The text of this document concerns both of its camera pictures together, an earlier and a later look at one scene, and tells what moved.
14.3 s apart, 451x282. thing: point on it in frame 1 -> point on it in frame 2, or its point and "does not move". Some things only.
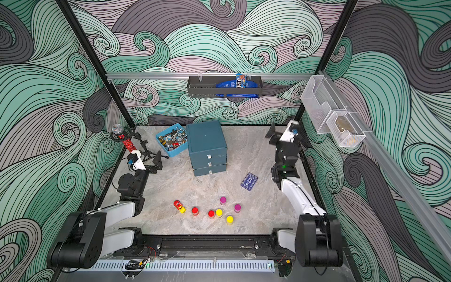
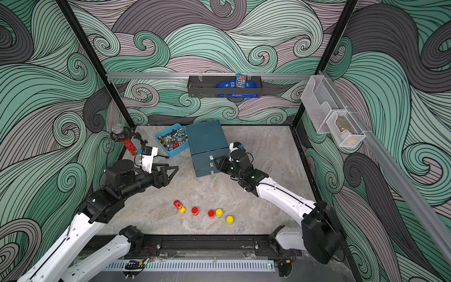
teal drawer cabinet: [208, 147] does not move
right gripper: [283, 137] -> [221, 163]
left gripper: [154, 170] -> [162, 180]
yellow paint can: [229, 220] does not move
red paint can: [195, 211] does not move
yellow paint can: [219, 212] does not move
